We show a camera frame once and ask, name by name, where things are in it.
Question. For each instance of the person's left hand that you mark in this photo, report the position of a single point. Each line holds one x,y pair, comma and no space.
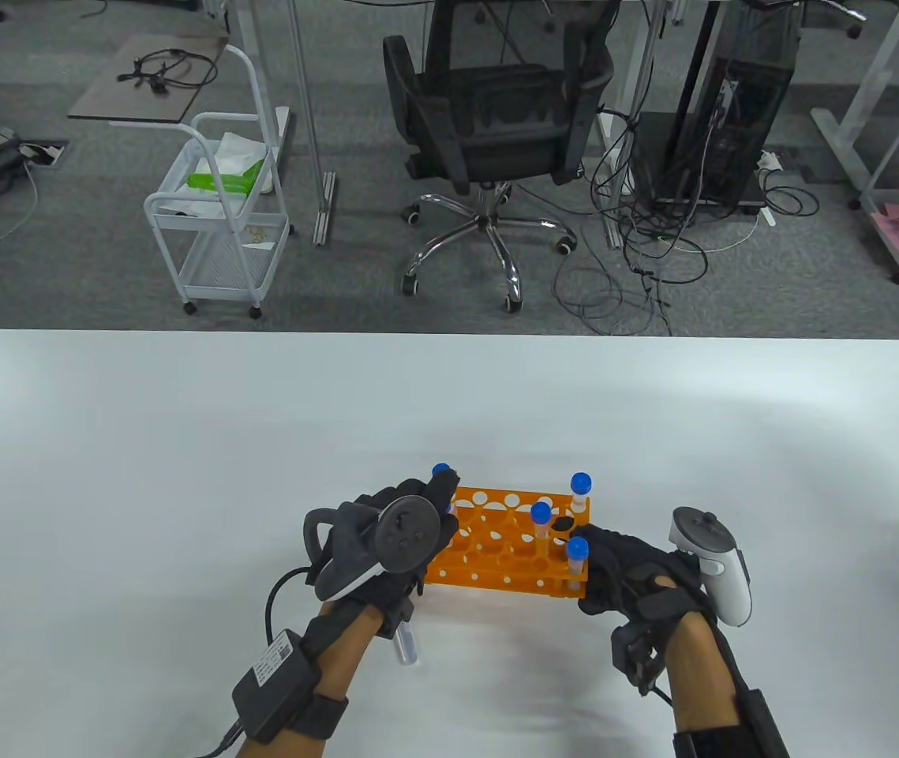
425,489

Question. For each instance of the person's right hand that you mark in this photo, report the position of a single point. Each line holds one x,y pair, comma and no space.
631,576

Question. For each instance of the orange test tube rack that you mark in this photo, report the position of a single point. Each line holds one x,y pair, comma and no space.
496,564

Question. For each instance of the person's left forearm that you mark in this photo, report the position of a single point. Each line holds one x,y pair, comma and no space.
335,655

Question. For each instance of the person's right forearm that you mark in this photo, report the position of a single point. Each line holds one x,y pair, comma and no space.
698,687

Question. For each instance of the white and grey VR controller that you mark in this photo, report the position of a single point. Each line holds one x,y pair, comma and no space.
721,588
406,533

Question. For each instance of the black battery pack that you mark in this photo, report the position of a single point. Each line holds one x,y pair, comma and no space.
275,683
769,730

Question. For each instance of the white desk leg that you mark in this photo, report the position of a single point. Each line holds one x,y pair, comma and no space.
646,39
325,209

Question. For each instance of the green packet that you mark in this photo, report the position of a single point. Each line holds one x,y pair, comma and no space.
220,183

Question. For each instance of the black office chair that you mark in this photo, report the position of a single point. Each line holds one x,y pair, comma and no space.
496,118

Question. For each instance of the white plastic bag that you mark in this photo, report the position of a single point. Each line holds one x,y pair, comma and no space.
240,150

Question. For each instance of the white power strip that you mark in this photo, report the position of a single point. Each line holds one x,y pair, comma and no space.
769,160

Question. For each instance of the black computer tower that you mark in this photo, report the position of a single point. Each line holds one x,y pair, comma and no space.
741,118

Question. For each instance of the grey board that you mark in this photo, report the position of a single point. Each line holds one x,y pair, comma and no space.
102,103

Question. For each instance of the floor socket box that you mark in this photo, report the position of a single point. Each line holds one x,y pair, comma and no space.
43,151

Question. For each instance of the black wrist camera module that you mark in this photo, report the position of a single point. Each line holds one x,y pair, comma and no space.
402,612
637,659

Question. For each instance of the white desk frame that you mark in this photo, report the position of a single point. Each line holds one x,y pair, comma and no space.
844,146

